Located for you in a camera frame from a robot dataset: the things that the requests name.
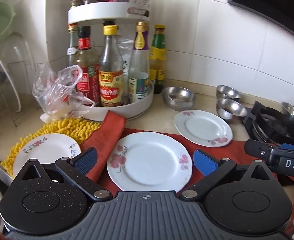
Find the large white pink-flower plate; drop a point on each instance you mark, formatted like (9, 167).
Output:
(149, 161)

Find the red cloth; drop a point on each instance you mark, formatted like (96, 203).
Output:
(107, 132)

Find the yellow chenille mat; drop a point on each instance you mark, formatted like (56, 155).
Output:
(69, 127)

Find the red-label soy sauce bottle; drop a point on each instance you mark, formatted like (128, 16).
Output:
(87, 80)

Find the white two-tier spice rack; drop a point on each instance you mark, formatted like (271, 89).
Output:
(107, 12)

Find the wide shallow steel bowl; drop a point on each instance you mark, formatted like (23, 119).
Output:
(178, 98)

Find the purple-label gold-cap bottle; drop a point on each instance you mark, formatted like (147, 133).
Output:
(139, 62)

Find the black gas stove burner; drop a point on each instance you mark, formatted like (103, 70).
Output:
(264, 122)

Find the yellow-cap vinegar bottle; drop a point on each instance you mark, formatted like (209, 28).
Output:
(110, 80)

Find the clear dome lid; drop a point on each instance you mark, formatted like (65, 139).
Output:
(19, 52)

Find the clear plastic bag red print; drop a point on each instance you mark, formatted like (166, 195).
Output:
(59, 90)

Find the small white pink-flower plate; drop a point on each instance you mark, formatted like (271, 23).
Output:
(203, 127)

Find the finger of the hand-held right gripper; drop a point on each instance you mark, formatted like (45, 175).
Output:
(256, 148)
(293, 147)

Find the clear bottle with white tag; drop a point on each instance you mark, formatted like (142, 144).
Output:
(72, 45)

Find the small white multicolour-flower plate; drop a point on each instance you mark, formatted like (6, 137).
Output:
(47, 148)

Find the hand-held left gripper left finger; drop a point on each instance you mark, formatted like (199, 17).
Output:
(87, 161)

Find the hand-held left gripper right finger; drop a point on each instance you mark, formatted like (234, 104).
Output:
(204, 163)

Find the green-yellow label sauce bottle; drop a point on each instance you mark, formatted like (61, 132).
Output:
(158, 52)

